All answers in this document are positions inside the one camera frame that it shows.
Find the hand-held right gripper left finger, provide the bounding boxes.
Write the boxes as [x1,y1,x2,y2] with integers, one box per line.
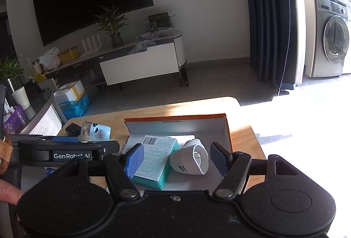
[56,143,145,200]

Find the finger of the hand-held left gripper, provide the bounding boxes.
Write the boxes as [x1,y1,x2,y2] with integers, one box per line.
[38,136,81,144]

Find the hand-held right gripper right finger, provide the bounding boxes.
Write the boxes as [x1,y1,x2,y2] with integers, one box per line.
[210,142,302,200]

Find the teal carton box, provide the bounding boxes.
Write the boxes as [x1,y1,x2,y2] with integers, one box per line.
[131,135,179,190]

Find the white paper cup green leaf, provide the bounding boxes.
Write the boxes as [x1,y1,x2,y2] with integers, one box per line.
[169,139,209,176]

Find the orange cardboard box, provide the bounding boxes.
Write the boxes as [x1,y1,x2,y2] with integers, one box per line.
[122,113,234,192]

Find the person's left hand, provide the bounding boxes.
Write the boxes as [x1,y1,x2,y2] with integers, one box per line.
[0,180,25,205]

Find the small black case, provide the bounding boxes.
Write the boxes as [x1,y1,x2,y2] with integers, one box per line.
[65,123,82,136]

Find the round ribbed side cabinet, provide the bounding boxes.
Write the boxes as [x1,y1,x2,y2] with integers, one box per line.
[3,89,68,137]

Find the toothpick jar with blue lid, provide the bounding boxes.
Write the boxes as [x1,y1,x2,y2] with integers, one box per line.
[80,121,111,142]

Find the purple patterned tray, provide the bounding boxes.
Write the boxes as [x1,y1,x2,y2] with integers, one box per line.
[3,105,28,132]

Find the white cardboard box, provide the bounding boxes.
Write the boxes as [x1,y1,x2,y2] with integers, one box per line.
[53,80,86,107]

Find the yellow bag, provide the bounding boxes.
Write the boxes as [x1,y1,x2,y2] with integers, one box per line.
[32,72,48,83]

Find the white plastic bag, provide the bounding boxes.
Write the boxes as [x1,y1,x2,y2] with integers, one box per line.
[39,47,61,70]

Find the yellow box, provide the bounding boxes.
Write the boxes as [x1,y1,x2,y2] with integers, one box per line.
[59,48,81,64]

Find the bamboo plant in steel vase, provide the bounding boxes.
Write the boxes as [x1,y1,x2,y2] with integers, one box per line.
[0,54,26,107]

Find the black roll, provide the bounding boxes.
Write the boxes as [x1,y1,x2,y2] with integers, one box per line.
[179,67,190,87]

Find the white router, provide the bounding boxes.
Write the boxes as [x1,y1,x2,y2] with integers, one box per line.
[80,35,104,58]

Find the white and grey television stand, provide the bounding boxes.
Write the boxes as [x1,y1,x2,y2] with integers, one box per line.
[41,30,188,88]

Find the pale blue plastic bag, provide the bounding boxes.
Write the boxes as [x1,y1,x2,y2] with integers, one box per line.
[128,39,157,55]

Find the bamboo plant in dark vase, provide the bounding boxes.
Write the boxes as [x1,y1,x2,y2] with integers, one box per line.
[93,4,130,48]

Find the clear plastic boxes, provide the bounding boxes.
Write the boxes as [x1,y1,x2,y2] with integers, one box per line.
[134,27,176,41]

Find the black printed box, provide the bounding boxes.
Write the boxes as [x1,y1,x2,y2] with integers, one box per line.
[148,11,175,30]

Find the dark blue curtain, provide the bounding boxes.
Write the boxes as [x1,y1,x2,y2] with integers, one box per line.
[241,0,299,96]

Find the silver washing machine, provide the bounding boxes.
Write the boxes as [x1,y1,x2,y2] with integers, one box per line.
[313,0,351,78]

